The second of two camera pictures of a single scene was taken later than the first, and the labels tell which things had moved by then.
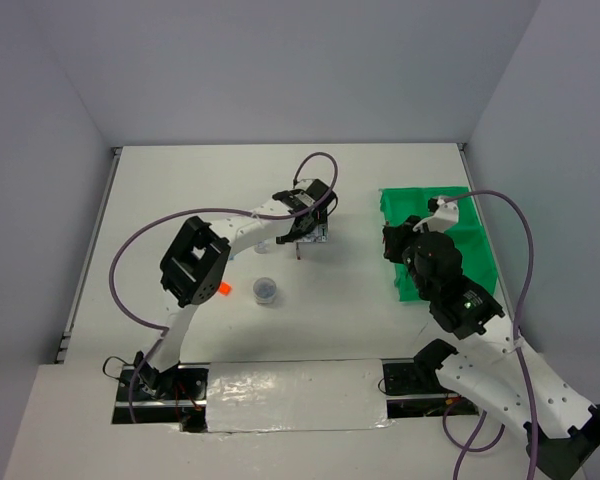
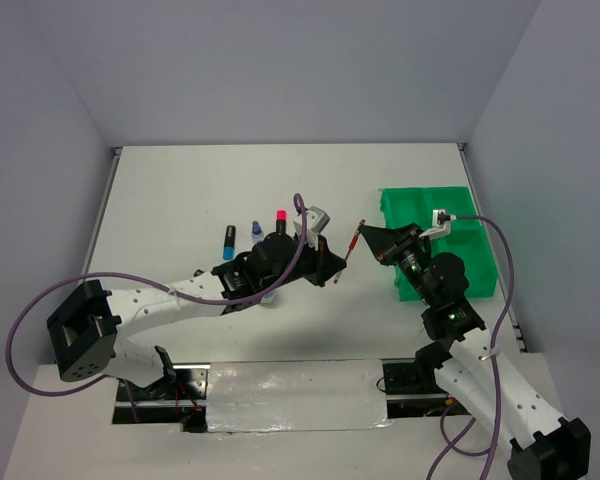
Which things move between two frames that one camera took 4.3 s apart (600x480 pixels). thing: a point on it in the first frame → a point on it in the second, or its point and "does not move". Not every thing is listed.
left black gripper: x=318 y=232 → x=324 y=263
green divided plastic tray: x=478 y=257 does not move
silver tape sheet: x=245 y=396 does not move
